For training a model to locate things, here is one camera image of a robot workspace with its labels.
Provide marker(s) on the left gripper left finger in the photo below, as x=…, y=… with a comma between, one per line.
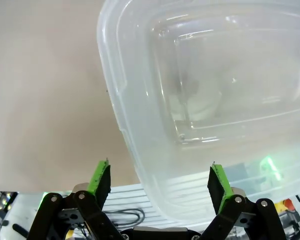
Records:
x=97, y=185

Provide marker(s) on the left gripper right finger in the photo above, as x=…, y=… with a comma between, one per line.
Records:
x=221, y=190

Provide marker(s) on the white ribbed panel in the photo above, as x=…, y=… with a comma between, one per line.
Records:
x=130, y=197

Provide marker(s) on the clear plastic bin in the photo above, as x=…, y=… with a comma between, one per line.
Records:
x=215, y=75

